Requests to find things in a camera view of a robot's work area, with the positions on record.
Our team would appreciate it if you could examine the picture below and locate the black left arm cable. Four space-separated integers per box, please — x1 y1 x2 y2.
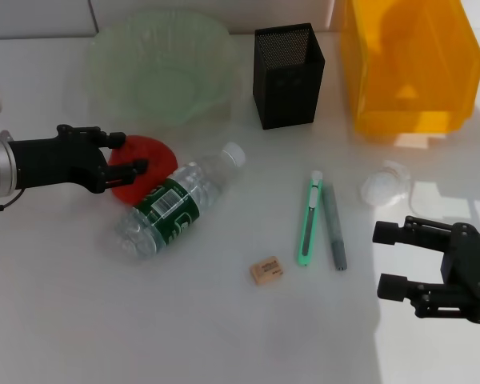
0 187 25 214

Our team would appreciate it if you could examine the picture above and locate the clear water bottle green label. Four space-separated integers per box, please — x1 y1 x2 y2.
114 142 247 260

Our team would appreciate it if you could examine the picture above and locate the green utility knife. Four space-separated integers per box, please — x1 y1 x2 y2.
295 170 324 268

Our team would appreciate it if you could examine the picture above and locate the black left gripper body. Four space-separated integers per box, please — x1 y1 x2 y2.
7 124 109 195

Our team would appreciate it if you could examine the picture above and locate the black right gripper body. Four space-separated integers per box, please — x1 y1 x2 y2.
439 222 480 325

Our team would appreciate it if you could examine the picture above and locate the grey pen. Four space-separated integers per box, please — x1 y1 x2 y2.
322 182 348 272

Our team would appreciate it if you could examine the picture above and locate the beige eraser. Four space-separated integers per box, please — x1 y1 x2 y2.
249 258 284 286

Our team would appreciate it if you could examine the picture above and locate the yellow plastic bin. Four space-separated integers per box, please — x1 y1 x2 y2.
339 0 480 136

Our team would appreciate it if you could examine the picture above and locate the black mesh pen holder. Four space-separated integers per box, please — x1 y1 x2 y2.
254 22 326 130

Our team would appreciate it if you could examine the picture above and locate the white paper ball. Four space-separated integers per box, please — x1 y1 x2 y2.
359 159 413 207

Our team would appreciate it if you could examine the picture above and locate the red apple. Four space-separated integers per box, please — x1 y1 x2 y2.
107 134 179 207

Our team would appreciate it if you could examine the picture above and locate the green glass fruit plate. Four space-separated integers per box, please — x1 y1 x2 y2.
83 10 241 129

